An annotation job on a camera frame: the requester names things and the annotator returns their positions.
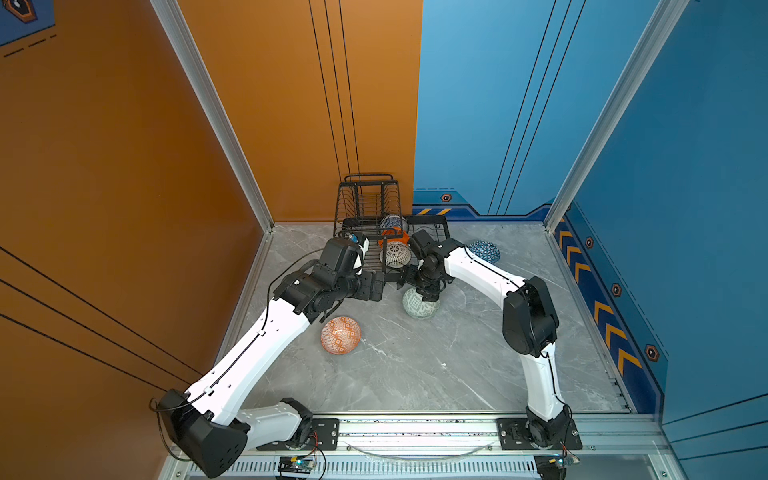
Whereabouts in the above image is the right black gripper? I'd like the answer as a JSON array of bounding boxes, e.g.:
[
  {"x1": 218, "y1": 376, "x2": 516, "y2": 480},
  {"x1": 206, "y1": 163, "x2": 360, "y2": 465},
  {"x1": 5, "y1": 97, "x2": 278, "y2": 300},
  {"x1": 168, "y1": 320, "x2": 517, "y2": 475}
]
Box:
[{"x1": 393, "y1": 265, "x2": 440, "y2": 303}]

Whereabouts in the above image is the green patterned bowl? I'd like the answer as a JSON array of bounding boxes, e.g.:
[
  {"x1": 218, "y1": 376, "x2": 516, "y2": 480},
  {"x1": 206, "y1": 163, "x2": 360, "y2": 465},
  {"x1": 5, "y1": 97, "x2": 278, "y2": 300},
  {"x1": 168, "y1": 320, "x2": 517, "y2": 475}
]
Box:
[{"x1": 402, "y1": 287, "x2": 440, "y2": 320}]

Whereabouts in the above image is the white brown striped bowl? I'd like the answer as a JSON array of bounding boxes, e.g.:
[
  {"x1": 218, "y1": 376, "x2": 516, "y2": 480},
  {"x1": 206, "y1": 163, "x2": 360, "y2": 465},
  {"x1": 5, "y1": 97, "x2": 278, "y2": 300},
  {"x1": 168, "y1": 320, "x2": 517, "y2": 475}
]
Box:
[{"x1": 379, "y1": 242, "x2": 412, "y2": 269}]

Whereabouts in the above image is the plain orange bowl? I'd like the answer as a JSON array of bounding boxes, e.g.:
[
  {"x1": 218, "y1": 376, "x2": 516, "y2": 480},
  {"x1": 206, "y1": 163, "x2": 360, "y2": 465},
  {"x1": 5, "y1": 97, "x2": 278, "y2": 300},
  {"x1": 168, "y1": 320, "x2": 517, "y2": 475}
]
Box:
[{"x1": 378, "y1": 227, "x2": 409, "y2": 247}]

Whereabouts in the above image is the red orange patterned bowl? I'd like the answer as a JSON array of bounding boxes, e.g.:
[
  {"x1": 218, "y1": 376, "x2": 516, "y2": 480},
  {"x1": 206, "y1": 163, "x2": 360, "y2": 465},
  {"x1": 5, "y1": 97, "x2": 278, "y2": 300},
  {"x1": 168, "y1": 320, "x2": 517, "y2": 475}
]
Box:
[{"x1": 320, "y1": 316, "x2": 362, "y2": 355}]

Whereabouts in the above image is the blue floral bowl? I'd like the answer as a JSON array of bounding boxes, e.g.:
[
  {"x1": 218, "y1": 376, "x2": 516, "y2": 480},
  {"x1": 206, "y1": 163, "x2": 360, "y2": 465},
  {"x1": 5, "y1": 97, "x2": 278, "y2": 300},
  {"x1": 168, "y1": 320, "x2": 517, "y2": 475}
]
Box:
[{"x1": 379, "y1": 214, "x2": 408, "y2": 232}]

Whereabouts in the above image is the black wire dish rack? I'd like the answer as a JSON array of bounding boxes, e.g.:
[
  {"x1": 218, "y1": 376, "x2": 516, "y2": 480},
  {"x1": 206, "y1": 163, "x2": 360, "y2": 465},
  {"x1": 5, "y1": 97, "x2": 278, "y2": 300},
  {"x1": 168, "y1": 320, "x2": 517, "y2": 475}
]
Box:
[{"x1": 333, "y1": 173, "x2": 450, "y2": 282}]

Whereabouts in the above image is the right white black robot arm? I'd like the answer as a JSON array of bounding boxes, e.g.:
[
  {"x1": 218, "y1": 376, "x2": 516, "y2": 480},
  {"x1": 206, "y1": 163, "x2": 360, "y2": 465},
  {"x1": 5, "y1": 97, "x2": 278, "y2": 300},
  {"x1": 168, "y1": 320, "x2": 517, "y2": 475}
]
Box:
[{"x1": 398, "y1": 230, "x2": 574, "y2": 449}]

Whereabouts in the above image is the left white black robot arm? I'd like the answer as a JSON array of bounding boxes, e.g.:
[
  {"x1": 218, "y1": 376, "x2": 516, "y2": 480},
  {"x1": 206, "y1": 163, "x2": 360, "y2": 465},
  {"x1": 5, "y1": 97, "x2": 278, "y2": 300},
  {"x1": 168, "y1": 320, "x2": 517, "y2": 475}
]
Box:
[{"x1": 155, "y1": 262, "x2": 385, "y2": 478}]

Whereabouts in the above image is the dark blue patterned bowl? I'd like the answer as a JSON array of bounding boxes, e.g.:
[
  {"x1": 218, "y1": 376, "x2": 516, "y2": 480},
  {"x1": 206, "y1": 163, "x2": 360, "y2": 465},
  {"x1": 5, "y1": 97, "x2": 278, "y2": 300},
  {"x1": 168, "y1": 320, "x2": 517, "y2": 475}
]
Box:
[{"x1": 467, "y1": 240, "x2": 501, "y2": 264}]

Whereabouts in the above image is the left green circuit board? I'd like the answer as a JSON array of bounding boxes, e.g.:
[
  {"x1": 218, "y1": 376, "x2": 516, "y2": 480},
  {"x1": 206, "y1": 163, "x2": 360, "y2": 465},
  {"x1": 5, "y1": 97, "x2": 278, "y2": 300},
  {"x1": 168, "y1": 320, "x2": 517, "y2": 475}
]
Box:
[{"x1": 277, "y1": 456, "x2": 317, "y2": 479}]

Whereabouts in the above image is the green circuit board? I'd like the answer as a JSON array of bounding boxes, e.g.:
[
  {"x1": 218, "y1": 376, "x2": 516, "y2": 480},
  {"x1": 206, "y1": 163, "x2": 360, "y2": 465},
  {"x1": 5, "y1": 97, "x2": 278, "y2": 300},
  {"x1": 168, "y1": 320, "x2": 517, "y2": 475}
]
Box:
[
  {"x1": 548, "y1": 452, "x2": 581, "y2": 469},
  {"x1": 277, "y1": 456, "x2": 317, "y2": 479}
]

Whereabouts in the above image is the right green circuit board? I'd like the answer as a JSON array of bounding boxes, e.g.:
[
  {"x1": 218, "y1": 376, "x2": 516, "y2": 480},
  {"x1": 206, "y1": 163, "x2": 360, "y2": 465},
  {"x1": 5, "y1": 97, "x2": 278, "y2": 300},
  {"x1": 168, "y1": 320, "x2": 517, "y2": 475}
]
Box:
[{"x1": 548, "y1": 452, "x2": 581, "y2": 469}]

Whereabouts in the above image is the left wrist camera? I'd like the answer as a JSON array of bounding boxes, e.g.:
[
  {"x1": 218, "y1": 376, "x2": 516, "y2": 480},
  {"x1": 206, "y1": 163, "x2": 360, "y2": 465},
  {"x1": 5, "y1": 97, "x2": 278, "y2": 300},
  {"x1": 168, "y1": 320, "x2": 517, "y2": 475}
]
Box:
[{"x1": 319, "y1": 236, "x2": 369, "y2": 274}]

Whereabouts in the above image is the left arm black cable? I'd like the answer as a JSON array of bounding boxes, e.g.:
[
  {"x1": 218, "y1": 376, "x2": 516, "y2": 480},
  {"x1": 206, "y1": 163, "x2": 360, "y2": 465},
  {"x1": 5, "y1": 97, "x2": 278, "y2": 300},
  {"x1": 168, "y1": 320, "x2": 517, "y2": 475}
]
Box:
[{"x1": 263, "y1": 248, "x2": 328, "y2": 301}]

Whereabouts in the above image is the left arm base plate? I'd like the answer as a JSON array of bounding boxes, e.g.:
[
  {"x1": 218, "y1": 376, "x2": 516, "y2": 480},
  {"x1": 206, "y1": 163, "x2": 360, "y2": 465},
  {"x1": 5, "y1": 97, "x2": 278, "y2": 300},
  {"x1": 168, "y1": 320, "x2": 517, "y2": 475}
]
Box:
[{"x1": 257, "y1": 417, "x2": 340, "y2": 452}]

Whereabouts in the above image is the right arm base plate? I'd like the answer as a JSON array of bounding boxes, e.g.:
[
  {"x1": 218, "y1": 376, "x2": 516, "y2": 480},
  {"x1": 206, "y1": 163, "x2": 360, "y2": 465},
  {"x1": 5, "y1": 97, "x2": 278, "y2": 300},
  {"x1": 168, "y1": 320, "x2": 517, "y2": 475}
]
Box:
[{"x1": 495, "y1": 418, "x2": 583, "y2": 451}]

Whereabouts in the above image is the aluminium front rail frame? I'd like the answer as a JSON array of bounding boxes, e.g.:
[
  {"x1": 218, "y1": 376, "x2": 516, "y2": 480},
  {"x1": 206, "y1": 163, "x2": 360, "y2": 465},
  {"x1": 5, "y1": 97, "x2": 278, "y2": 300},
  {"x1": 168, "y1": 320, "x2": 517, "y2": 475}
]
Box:
[{"x1": 223, "y1": 413, "x2": 686, "y2": 479}]

